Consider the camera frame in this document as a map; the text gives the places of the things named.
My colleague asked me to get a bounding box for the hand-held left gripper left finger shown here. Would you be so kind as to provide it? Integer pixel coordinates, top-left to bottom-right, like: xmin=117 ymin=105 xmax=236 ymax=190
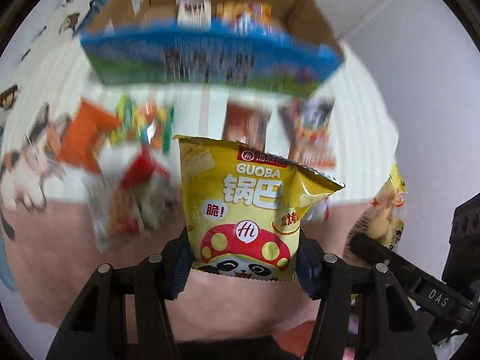
xmin=47 ymin=229 xmax=193 ymax=360

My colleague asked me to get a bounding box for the bear print pillow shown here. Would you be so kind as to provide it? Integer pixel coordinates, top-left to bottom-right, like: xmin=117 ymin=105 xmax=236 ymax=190
xmin=22 ymin=0 xmax=102 ymax=64

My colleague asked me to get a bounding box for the cardboard box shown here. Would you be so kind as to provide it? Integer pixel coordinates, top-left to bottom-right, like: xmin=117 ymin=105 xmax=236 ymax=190
xmin=84 ymin=0 xmax=346 ymax=59

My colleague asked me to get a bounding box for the brown snack packet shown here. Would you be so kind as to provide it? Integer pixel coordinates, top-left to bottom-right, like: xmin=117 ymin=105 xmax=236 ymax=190
xmin=222 ymin=102 xmax=271 ymax=148

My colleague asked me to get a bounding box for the clear biscuit packet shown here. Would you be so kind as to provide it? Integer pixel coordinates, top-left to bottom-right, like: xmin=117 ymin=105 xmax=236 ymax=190
xmin=85 ymin=180 xmax=181 ymax=250

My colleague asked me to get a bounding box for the yellow mushroom print snack bag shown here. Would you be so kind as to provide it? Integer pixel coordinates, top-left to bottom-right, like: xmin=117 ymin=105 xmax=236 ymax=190
xmin=173 ymin=135 xmax=346 ymax=282

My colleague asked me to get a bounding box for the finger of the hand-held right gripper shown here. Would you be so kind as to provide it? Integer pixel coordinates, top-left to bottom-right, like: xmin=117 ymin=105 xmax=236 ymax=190
xmin=349 ymin=232 xmax=424 ymax=292

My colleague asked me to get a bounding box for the yellow clear cracker packet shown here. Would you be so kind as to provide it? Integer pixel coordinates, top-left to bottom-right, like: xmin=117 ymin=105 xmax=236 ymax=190
xmin=352 ymin=163 xmax=408 ymax=254

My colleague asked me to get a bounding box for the orange snack packet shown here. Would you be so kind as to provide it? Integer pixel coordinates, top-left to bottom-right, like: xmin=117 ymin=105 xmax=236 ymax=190
xmin=60 ymin=98 xmax=121 ymax=175

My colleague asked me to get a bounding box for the green candy bag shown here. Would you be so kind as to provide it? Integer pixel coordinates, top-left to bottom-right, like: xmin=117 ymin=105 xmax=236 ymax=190
xmin=108 ymin=95 xmax=176 ymax=153

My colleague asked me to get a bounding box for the red triangular snack packet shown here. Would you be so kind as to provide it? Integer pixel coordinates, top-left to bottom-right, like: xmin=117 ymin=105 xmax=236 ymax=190
xmin=119 ymin=149 xmax=171 ymax=193

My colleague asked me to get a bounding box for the orange panda print packet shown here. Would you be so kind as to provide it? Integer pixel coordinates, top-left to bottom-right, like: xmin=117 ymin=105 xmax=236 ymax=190
xmin=280 ymin=97 xmax=337 ymax=168

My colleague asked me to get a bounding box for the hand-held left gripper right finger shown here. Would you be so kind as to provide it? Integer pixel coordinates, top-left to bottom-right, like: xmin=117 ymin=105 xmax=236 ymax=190
xmin=296 ymin=230 xmax=437 ymax=360

